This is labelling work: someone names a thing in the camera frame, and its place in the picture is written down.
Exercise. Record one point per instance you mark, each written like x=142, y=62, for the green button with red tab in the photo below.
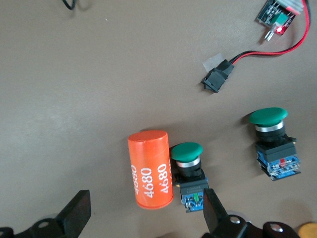
x=268, y=116

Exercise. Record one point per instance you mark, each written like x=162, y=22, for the black taped connector plug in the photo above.
x=218, y=77

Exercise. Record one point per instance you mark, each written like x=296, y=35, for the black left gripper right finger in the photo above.
x=213, y=213

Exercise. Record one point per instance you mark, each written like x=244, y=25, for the yellow mushroom push button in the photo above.
x=309, y=231

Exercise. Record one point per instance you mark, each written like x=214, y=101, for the orange 4680 cylinder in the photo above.
x=148, y=161

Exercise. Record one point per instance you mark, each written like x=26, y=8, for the clear tape piece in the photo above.
x=210, y=62

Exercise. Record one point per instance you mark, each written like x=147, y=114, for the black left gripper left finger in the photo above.
x=74, y=213

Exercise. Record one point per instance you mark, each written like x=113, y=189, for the small black circuit board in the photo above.
x=267, y=12

